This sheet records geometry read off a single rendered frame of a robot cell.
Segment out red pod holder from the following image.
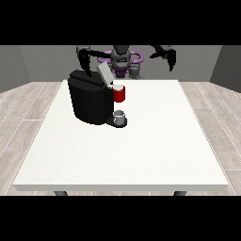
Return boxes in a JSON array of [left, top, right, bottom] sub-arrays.
[[111, 84, 127, 104]]

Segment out black coffee machine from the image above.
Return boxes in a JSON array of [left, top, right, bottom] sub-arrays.
[[67, 69, 128, 129]]

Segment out pale grey machine lid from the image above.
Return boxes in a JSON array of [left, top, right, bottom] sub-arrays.
[[96, 61, 115, 87]]

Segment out small grey coffee pod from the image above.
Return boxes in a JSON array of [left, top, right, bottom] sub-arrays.
[[129, 64, 141, 79]]

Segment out small grey cup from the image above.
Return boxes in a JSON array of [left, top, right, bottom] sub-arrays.
[[112, 109, 127, 125]]

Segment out grey robot trunk purple rings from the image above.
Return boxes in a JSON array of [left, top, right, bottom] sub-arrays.
[[96, 45, 145, 80]]

